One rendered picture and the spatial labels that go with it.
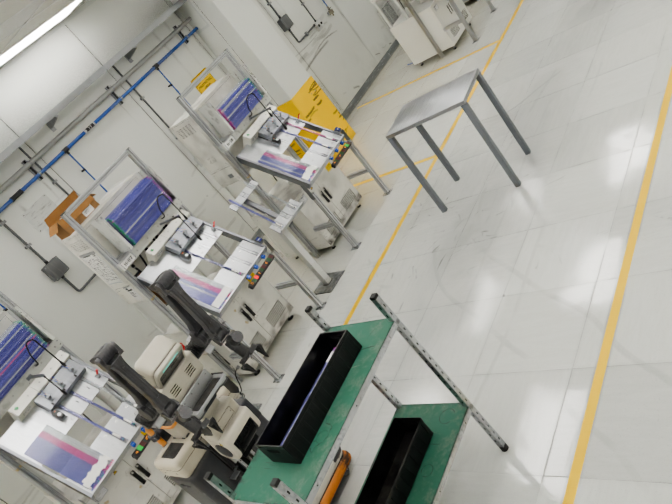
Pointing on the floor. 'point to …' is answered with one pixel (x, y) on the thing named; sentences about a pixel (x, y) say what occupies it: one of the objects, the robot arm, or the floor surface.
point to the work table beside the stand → (457, 92)
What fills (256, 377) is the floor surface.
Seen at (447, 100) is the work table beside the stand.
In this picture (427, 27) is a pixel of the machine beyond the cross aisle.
